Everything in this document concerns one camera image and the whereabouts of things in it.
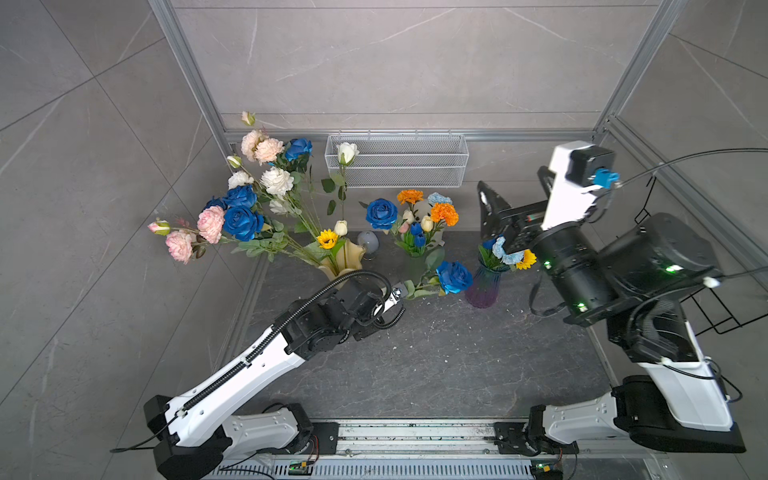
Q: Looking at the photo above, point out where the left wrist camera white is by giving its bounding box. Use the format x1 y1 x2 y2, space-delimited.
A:
384 282 408 311

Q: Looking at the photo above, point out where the pink rose bud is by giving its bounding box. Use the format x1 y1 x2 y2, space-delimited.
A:
147 220 172 236

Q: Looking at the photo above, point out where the metal base rail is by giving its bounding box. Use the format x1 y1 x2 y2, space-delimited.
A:
208 419 677 479

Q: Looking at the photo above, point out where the cream tulip bud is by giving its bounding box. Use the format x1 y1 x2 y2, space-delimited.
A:
334 220 348 237

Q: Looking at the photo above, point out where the blue rose top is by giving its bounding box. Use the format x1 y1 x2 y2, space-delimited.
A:
285 138 313 162

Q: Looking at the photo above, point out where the yellow sunflower purple vase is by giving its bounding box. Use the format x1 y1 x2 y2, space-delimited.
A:
516 249 537 270

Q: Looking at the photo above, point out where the pink rose middle left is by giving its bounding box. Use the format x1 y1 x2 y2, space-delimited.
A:
197 206 225 244

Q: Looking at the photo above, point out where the purple glass vase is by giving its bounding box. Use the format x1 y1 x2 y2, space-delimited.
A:
465 265 510 309

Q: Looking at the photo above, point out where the orange carnation large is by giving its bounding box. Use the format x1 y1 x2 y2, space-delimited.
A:
430 203 459 227

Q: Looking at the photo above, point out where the blue rose upper left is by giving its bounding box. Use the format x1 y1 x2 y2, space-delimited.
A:
223 184 257 209

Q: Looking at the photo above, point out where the light blue carnation lower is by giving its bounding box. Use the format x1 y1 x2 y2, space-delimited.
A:
491 236 524 266

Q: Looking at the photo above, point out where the black wire hook rack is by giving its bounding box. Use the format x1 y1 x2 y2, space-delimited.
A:
634 176 767 335

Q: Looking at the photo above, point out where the black corrugated cable conduit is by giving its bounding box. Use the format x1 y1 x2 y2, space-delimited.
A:
173 269 394 415

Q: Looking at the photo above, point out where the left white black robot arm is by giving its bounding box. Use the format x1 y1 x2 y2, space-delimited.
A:
144 270 408 479

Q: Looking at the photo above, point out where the white rose tall stem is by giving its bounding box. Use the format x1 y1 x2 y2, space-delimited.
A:
337 142 359 167

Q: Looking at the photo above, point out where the small yellow sunflower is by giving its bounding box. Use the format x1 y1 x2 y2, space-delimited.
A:
316 229 339 250

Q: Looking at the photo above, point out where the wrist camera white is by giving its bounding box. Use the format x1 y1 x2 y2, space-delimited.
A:
541 141 620 231
384 282 408 311

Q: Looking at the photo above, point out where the peach rose pair top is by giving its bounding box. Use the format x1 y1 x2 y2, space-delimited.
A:
241 130 285 164

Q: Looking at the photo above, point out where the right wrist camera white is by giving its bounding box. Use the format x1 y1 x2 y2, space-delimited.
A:
541 141 620 231

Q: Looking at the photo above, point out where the orange carnation small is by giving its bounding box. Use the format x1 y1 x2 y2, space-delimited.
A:
397 189 424 205

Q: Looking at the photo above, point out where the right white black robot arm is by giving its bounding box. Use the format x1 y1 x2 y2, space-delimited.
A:
477 183 745 456

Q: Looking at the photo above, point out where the small grey round vase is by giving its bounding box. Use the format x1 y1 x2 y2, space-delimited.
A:
357 231 380 256

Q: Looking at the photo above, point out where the clear green glass vase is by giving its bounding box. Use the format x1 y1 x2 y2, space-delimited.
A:
400 253 427 285

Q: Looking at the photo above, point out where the yellow wavy glass vase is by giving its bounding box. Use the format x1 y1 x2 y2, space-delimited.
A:
318 239 366 280

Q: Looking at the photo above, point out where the pink rose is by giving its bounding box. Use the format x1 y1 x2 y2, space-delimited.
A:
197 206 225 244
165 230 196 264

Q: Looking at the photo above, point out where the blue rose picked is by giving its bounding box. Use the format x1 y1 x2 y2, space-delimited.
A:
403 246 473 300
223 206 264 242

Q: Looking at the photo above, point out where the small white rose left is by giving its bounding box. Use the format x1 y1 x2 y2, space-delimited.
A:
228 170 254 190

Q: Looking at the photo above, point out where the light blue carnation middle vase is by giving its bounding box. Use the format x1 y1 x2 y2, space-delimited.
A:
427 192 453 206

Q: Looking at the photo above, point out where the pink rose lower left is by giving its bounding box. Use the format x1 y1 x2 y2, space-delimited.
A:
165 230 196 264

